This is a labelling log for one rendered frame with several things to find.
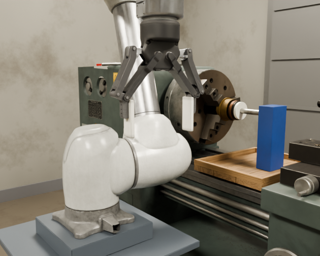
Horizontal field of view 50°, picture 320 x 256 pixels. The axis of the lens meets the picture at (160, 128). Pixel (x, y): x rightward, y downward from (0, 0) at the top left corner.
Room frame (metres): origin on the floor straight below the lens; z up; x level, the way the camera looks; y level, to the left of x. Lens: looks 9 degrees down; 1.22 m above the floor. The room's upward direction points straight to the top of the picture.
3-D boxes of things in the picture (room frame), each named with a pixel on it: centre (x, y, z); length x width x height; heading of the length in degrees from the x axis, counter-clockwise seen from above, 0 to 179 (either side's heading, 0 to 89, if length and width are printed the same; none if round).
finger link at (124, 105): (0.62, 0.07, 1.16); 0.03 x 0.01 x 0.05; 122
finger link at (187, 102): (0.70, -0.06, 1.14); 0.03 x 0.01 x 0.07; 32
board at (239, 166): (1.22, -0.36, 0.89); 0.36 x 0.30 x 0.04; 127
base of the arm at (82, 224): (0.93, 0.18, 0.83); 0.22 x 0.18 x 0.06; 39
